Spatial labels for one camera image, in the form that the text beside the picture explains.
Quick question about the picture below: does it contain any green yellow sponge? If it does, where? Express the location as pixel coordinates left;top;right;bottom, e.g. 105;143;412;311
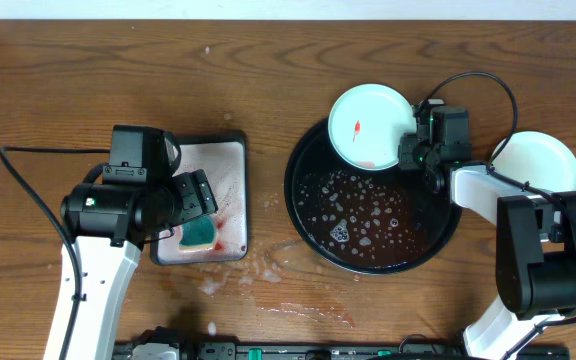
179;216;217;252

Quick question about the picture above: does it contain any light green plate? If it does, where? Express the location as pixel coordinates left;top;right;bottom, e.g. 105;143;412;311
493;131;576;192
327;84;417;171

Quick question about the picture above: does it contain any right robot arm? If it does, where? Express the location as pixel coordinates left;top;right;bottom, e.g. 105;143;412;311
399;131;576;359

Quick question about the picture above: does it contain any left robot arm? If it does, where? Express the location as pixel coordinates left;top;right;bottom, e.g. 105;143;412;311
44;166;217;359

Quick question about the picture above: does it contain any rectangular soapy water tray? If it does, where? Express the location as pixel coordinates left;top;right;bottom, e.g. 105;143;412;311
150;131;249;266

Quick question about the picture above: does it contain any round black tray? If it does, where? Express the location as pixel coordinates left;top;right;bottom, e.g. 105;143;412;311
284;120;462;275

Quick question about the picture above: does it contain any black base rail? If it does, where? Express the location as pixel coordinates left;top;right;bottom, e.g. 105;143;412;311
112;327;572;360

